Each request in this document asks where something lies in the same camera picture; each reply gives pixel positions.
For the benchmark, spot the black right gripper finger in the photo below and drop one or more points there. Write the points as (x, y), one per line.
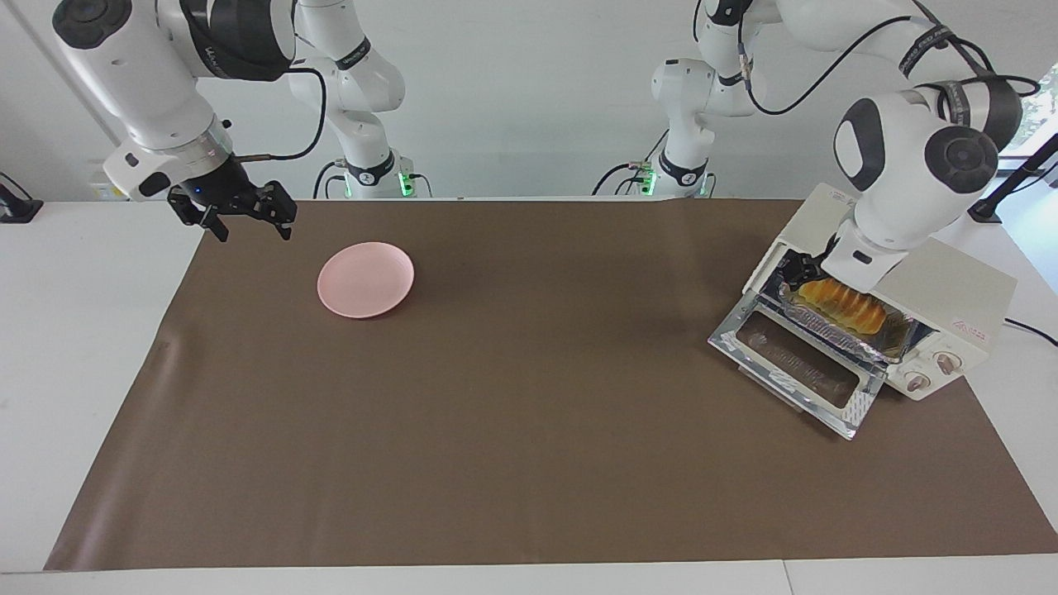
(216, 223)
(283, 207)

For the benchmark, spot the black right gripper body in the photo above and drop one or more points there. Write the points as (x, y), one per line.
(219, 190)

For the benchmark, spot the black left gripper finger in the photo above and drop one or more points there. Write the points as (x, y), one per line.
(791, 268)

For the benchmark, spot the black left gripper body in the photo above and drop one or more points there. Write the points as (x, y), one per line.
(814, 264)

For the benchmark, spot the yellow ridged bread loaf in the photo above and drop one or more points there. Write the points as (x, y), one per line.
(843, 302)

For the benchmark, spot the silver foil baking tray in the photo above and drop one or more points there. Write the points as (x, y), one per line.
(826, 335)

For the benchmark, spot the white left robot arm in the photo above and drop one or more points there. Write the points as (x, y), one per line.
(901, 165)

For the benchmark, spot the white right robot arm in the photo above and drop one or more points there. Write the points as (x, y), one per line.
(149, 74)

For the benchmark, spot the cream toaster oven body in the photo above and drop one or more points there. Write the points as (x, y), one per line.
(950, 281)

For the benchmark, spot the beige oven knob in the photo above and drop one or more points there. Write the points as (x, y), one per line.
(917, 382)
(948, 362)

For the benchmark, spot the pink round plate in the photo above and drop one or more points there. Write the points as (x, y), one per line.
(364, 281)

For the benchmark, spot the white power strip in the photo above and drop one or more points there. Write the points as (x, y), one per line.
(103, 192)

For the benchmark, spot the window with greenery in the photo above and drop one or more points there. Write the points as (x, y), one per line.
(1037, 116)

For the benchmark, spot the brown table mat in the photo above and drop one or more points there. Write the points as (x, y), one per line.
(529, 430)

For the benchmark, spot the black camera stand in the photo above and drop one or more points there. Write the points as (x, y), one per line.
(16, 208)
(984, 211)

